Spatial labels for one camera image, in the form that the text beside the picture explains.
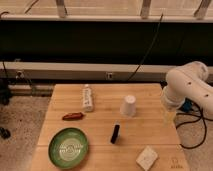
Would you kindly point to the red chili pepper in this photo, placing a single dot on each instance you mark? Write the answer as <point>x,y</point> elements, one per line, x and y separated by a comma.
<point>72,116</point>

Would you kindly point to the black object left floor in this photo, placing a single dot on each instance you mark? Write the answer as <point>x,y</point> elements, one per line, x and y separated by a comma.
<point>4,133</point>

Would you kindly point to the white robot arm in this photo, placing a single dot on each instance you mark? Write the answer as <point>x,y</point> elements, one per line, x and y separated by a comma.
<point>187,82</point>

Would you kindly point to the white plastic bottle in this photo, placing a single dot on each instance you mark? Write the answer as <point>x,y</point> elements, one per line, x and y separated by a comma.
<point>87,99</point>

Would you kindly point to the white sponge block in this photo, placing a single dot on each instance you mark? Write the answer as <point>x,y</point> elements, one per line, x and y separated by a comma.
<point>147,158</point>

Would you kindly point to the black eraser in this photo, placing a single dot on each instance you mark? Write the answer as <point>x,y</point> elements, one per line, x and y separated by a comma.
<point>115,133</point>

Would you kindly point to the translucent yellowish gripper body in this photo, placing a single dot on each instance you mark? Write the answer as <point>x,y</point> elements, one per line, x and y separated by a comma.
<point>169,114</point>

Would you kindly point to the blue object on floor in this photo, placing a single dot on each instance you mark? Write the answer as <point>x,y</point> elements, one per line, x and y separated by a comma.
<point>187,106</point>

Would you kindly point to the green patterned plate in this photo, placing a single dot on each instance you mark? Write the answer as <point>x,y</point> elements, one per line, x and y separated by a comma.
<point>68,148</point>

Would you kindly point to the white wall outlet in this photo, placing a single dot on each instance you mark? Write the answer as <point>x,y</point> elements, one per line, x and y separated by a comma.
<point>109,76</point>

